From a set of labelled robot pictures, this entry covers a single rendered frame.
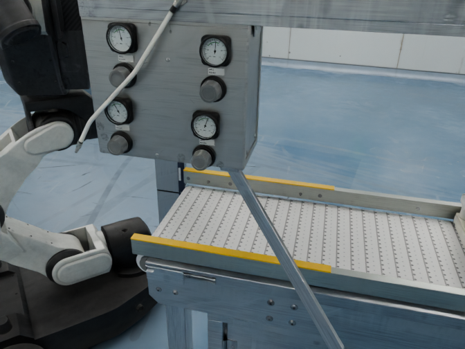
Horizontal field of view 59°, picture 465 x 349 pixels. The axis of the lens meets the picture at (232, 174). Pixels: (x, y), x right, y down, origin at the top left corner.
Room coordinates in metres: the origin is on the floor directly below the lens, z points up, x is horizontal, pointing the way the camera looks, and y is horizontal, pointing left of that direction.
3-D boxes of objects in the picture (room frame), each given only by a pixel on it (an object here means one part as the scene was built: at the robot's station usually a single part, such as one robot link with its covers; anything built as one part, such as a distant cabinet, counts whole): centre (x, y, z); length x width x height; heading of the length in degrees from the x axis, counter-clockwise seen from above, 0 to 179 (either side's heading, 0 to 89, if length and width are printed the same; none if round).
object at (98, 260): (1.22, 0.57, 0.28); 0.21 x 0.20 x 0.13; 122
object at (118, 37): (0.53, 0.14, 1.18); 0.04 x 0.01 x 0.04; 77
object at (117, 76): (0.53, 0.15, 1.13); 0.03 x 0.02 x 0.04; 77
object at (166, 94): (0.58, 0.08, 1.11); 0.22 x 0.11 x 0.20; 77
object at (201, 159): (0.50, 0.04, 1.03); 0.03 x 0.03 x 0.04; 77
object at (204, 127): (0.51, 0.04, 1.07); 0.04 x 0.01 x 0.04; 77
